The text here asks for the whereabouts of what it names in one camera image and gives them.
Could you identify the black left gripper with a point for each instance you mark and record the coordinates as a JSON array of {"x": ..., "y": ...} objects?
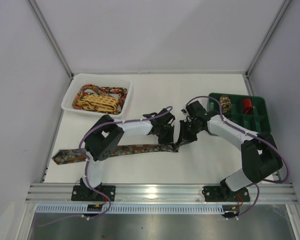
[{"x": 166, "y": 135}]

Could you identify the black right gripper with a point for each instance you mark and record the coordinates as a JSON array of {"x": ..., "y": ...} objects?
[{"x": 186, "y": 129}]

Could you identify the orange grey floral tie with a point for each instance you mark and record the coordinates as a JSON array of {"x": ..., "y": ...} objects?
[{"x": 70, "y": 156}]

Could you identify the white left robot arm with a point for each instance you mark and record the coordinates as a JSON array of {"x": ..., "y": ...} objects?
[{"x": 101, "y": 141}]

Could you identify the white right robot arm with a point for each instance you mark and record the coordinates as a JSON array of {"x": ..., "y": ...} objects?
[{"x": 259, "y": 155}]

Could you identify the rolled leopard pattern tie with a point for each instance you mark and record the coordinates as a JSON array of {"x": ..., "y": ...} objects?
[{"x": 225, "y": 103}]

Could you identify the rolled red tie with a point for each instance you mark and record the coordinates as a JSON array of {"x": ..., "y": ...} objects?
[{"x": 247, "y": 106}]

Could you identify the green compartment organizer tray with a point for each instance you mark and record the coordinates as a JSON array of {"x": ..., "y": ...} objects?
[{"x": 258, "y": 121}]

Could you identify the white perforated plastic basket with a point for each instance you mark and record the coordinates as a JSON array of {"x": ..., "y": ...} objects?
[{"x": 83, "y": 78}]

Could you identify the gold patterned tie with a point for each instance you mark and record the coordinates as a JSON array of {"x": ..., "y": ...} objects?
[{"x": 95, "y": 103}]

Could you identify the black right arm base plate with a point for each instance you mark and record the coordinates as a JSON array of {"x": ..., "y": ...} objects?
[{"x": 217, "y": 193}]

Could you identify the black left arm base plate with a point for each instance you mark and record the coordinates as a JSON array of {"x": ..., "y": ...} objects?
[{"x": 81, "y": 193}]

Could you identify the aluminium front rail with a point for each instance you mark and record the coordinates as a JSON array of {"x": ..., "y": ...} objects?
[{"x": 157, "y": 193}]

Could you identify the white slotted cable duct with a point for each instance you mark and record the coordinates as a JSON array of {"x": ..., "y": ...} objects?
[{"x": 84, "y": 208}]

